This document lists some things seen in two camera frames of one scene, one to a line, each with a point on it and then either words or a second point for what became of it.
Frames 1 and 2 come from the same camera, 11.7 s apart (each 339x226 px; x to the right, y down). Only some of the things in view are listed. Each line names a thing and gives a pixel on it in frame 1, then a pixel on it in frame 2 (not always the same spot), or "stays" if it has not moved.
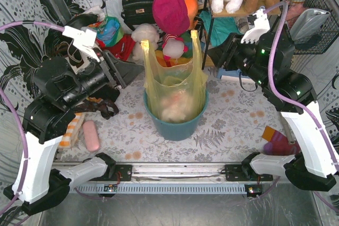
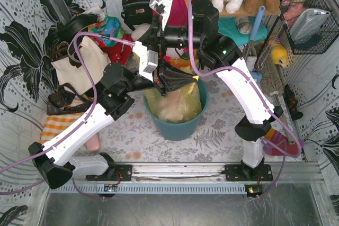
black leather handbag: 137,10 stays
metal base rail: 176,178 stays
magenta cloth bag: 170,11 stays
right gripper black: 230,52 → 156,34
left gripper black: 110,70 → 161,83
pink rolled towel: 91,136 stays
